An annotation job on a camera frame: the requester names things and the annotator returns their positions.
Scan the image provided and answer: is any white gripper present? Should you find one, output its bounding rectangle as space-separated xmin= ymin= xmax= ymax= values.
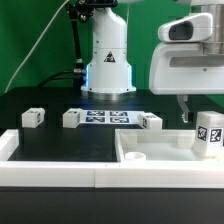
xmin=149 ymin=43 xmax=224 ymax=123

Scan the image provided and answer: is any white square tabletop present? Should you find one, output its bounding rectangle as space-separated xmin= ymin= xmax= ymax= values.
xmin=115 ymin=129 xmax=224 ymax=170

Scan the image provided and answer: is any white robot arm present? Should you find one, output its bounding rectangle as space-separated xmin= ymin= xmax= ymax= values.
xmin=77 ymin=0 xmax=224 ymax=122

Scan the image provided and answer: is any fiducial marker sheet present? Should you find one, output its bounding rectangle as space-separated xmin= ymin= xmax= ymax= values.
xmin=80 ymin=110 xmax=139 ymax=124

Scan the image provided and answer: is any white U-shaped fence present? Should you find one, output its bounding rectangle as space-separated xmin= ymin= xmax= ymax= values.
xmin=0 ymin=129 xmax=224 ymax=189

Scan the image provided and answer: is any black cable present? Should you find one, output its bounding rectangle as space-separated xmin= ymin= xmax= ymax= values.
xmin=37 ymin=69 xmax=84 ymax=89

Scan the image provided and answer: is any black camera pole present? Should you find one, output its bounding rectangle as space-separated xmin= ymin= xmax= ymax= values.
xmin=65 ymin=2 xmax=86 ymax=75

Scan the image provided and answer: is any white cable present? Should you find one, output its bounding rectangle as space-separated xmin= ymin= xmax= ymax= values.
xmin=3 ymin=0 xmax=72 ymax=94

